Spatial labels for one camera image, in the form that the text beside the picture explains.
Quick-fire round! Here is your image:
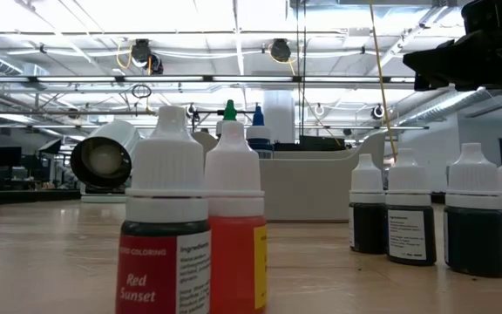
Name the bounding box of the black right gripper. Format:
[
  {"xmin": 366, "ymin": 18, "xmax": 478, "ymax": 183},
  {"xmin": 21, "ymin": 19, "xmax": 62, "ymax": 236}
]
[{"xmin": 403, "ymin": 17, "xmax": 502, "ymax": 92}]

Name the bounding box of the white plastic bin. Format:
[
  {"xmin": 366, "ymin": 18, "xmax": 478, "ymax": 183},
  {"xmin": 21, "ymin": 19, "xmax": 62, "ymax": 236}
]
[{"xmin": 189, "ymin": 130, "xmax": 387, "ymax": 224}]

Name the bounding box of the small dark teal dye bottle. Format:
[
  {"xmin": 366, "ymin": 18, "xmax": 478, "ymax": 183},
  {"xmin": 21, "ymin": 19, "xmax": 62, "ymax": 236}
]
[{"xmin": 443, "ymin": 142, "xmax": 502, "ymax": 279}]

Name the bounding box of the large blue-capped dye bottle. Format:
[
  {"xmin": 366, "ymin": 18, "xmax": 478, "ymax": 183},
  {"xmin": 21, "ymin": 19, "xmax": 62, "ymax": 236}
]
[{"xmin": 245, "ymin": 104, "xmax": 275, "ymax": 160}]

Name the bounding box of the large green-capped dye bottle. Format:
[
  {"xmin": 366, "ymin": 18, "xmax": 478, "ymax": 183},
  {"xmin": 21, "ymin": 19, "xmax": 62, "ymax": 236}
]
[{"xmin": 214, "ymin": 99, "xmax": 239, "ymax": 140}]

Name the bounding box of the small orange dye bottle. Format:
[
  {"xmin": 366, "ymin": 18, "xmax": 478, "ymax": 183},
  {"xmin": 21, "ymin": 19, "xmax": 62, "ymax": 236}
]
[{"xmin": 205, "ymin": 120, "xmax": 268, "ymax": 314}]

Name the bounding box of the small Red Sunset dye bottle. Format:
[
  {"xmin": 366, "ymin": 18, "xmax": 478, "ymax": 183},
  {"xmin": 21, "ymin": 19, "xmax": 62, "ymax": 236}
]
[{"xmin": 114, "ymin": 105, "xmax": 212, "ymax": 314}]

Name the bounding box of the black equipment box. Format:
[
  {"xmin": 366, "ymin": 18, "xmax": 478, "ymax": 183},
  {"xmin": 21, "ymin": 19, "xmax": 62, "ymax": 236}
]
[{"xmin": 298, "ymin": 134, "xmax": 348, "ymax": 152}]

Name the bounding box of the white column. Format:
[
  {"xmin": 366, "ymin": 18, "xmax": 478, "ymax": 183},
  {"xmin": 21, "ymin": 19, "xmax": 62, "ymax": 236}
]
[{"xmin": 262, "ymin": 90, "xmax": 296, "ymax": 145}]

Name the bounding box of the overhead light bar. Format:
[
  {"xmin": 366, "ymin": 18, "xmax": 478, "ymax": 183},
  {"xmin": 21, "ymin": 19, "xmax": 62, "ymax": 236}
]
[{"xmin": 0, "ymin": 74, "xmax": 417, "ymax": 85}]

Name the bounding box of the white spotlight lamp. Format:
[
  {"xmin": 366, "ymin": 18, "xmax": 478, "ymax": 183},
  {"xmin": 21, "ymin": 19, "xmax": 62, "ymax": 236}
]
[{"xmin": 70, "ymin": 119, "xmax": 144, "ymax": 205}]

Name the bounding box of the dark monitor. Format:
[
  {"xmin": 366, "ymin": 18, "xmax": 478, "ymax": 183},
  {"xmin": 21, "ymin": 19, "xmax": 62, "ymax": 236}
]
[{"xmin": 0, "ymin": 146, "xmax": 24, "ymax": 168}]

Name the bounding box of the yellow hanging cable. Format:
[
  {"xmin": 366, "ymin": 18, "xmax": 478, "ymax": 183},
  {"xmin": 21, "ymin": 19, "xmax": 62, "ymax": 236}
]
[{"xmin": 367, "ymin": 0, "xmax": 398, "ymax": 162}]

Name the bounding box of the black ceiling cable reel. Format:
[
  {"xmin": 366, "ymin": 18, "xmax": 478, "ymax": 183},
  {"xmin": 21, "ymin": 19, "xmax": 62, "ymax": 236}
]
[
  {"xmin": 269, "ymin": 38, "xmax": 293, "ymax": 64},
  {"xmin": 129, "ymin": 38, "xmax": 165, "ymax": 76}
]

